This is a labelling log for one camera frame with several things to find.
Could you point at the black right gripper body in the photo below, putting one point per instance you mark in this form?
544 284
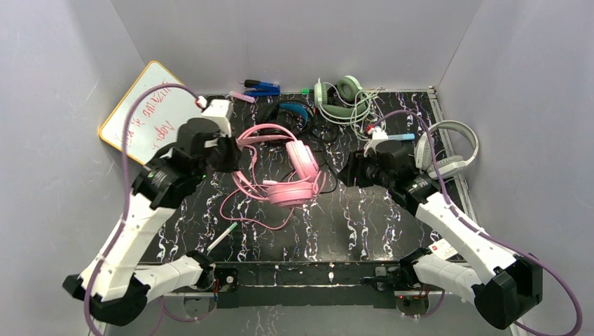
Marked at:
351 171

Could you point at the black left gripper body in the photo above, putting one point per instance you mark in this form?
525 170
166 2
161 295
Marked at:
228 155

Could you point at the pink headphones with cable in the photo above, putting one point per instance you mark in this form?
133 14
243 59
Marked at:
283 172

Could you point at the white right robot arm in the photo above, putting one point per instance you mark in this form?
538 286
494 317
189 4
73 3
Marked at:
422 197

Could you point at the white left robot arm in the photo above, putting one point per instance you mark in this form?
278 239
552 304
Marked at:
157 192

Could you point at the light blue marker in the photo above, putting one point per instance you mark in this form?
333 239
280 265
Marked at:
401 137

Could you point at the yellow framed whiteboard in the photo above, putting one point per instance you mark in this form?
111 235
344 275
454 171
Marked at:
157 118

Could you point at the pink marker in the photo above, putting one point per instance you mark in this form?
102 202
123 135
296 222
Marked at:
242 97

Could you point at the white green marker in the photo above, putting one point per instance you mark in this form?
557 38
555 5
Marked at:
222 236

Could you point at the blue black marker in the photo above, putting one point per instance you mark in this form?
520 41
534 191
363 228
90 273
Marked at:
257 88

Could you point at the white headphones with cable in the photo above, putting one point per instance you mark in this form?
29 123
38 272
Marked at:
449 166

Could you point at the green headphones with cable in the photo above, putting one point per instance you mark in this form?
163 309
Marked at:
347 104

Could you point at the black blue headphones with cable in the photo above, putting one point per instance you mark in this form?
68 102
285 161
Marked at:
299 117

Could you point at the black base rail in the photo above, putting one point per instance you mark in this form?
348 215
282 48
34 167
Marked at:
301 283

